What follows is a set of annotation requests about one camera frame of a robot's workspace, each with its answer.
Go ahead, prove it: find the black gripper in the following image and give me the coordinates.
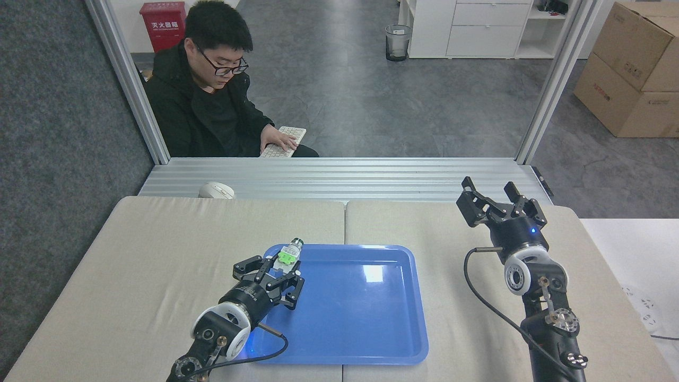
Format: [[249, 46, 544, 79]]
[[456, 177, 550, 264], [219, 254, 306, 326]]

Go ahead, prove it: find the green and white switch part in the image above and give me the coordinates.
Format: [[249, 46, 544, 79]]
[[275, 238, 305, 266]]

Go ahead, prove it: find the blue plastic tray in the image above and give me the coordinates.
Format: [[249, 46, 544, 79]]
[[245, 244, 430, 366]]

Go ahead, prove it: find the person's left hand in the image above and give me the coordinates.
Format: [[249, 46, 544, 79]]
[[259, 124, 299, 155]]

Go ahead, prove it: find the white computer mouse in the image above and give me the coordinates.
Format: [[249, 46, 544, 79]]
[[197, 181, 236, 200]]

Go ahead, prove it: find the white keyboard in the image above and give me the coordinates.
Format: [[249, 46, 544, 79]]
[[259, 125, 308, 159]]

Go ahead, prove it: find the large cardboard box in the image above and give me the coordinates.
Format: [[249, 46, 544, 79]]
[[573, 52, 679, 139]]

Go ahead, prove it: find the white power strip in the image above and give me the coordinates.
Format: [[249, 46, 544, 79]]
[[621, 285, 661, 333]]

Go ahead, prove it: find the white drawer cabinet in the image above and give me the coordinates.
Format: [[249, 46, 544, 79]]
[[398, 0, 569, 59]]

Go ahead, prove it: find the person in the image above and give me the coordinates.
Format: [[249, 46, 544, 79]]
[[144, 0, 319, 159]]

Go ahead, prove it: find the grey mesh trash bin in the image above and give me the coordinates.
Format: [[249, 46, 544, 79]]
[[385, 24, 413, 62]]

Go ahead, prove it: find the small cardboard box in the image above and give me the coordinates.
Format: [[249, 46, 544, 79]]
[[592, 1, 679, 93]]

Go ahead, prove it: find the red fire equipment box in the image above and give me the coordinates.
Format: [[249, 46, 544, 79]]
[[139, 1, 188, 53]]

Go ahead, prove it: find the black rail end bracket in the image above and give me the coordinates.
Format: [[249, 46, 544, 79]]
[[532, 166, 554, 198]]

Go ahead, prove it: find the silver aluminium rail platform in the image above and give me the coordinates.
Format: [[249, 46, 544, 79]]
[[138, 157, 553, 205]]

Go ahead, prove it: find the silver aluminium post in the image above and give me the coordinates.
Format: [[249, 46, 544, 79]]
[[85, 0, 171, 166], [515, 0, 604, 166]]

